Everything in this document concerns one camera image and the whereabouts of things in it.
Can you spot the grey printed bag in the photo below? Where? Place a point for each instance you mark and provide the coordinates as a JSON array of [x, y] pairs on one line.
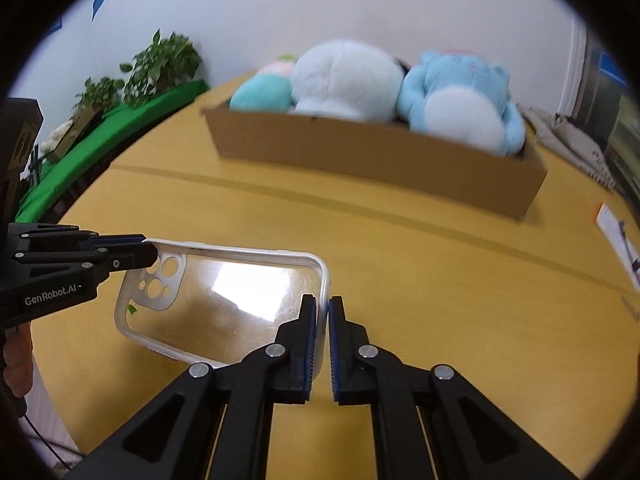
[[575, 145]]

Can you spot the person's left hand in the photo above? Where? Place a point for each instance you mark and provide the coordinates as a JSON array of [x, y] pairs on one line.
[[17, 365]]

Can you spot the blue plush toy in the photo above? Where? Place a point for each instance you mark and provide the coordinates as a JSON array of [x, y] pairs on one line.
[[450, 90]]

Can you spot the cardboard box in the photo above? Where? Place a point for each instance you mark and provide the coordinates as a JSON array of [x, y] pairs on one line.
[[375, 165]]

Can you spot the clear phone case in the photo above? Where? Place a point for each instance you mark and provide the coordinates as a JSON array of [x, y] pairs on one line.
[[225, 310]]

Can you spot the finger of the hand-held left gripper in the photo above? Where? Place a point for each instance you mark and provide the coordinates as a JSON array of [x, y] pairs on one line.
[[125, 260], [115, 240]]

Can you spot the white card with orange edge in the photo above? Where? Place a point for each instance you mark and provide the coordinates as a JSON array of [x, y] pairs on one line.
[[612, 230]]

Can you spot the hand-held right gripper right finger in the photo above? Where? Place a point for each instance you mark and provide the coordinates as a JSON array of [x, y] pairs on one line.
[[334, 355]]

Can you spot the green cloth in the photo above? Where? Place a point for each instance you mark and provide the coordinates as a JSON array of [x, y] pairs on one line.
[[100, 135]]

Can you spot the peach and teal plush toy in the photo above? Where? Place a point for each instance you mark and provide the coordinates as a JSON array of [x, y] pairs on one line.
[[260, 95]]

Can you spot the brown board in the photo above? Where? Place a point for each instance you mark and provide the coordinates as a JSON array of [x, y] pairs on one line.
[[75, 132]]

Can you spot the white plush toy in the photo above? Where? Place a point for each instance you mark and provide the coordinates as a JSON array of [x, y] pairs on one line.
[[345, 80]]

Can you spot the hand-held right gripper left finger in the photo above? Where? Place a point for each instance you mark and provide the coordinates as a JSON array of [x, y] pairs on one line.
[[311, 350]]

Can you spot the dark box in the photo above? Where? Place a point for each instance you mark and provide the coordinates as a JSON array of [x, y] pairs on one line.
[[20, 150]]

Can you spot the small potted green plant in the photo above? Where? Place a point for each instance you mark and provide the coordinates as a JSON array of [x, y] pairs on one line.
[[100, 92]]

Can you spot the blue banner sign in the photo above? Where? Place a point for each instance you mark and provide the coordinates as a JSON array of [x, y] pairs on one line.
[[612, 70]]

